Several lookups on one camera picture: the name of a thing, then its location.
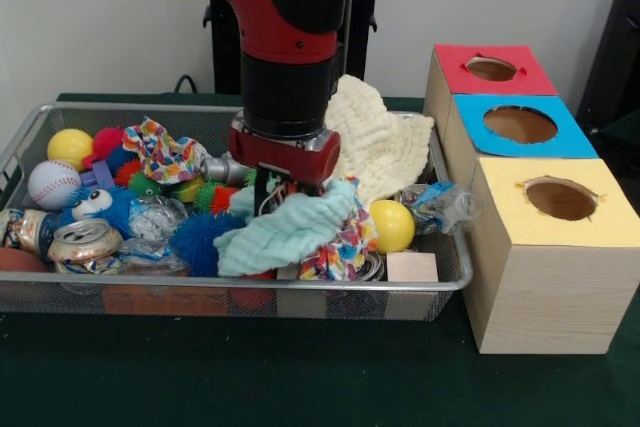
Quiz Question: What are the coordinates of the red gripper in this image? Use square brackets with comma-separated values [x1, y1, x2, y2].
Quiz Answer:
[228, 124, 343, 221]

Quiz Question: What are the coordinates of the mint green cloth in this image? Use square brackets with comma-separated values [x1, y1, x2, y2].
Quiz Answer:
[213, 177, 359, 278]

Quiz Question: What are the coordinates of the multicolour puffer caterpillar toy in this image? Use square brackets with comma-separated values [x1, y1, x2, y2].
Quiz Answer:
[169, 181, 242, 217]

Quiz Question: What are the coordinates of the cream yellow cloth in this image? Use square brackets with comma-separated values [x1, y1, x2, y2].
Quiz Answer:
[323, 74, 435, 203]

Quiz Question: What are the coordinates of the metal mesh bin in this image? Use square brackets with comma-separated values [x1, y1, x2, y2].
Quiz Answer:
[0, 102, 476, 322]

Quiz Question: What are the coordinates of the yellow smiley ball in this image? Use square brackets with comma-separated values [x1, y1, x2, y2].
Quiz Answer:
[369, 199, 416, 254]

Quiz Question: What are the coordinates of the blue puffer ball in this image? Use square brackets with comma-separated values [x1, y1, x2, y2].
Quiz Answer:
[57, 186, 142, 243]

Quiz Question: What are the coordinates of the dark green table cloth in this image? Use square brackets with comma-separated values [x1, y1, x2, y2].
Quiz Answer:
[0, 92, 640, 427]

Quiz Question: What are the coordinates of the white baseball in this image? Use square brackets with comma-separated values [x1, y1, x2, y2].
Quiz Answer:
[27, 160, 82, 211]

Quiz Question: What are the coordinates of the green cloth side table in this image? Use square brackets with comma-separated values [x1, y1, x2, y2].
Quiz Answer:
[597, 109, 640, 158]

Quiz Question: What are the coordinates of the black upright panel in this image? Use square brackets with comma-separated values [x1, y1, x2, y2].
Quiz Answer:
[574, 0, 640, 123]

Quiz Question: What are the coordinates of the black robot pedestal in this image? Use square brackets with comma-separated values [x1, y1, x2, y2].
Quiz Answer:
[202, 0, 404, 97]

